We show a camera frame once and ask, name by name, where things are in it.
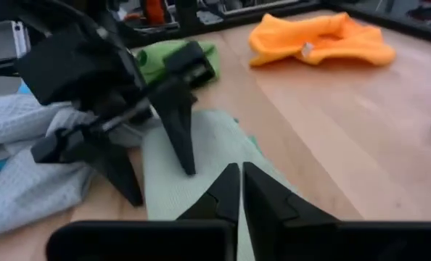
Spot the orange microfiber towel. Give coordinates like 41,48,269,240
247,12,397,68

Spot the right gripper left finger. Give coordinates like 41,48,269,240
46,162,241,261

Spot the bright green microfiber towel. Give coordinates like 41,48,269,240
135,38,222,86

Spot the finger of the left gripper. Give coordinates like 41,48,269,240
148,41,216,177
30,126,144,207

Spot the pale green microfiber towel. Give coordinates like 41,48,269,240
141,108,300,261

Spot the grey waffle-weave towel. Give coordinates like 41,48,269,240
0,93,162,236

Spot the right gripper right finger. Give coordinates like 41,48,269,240
242,162,431,261

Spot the red-orange standing object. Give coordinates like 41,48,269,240
142,0,166,25

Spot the black aluminium table frame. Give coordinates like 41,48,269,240
102,0,431,48

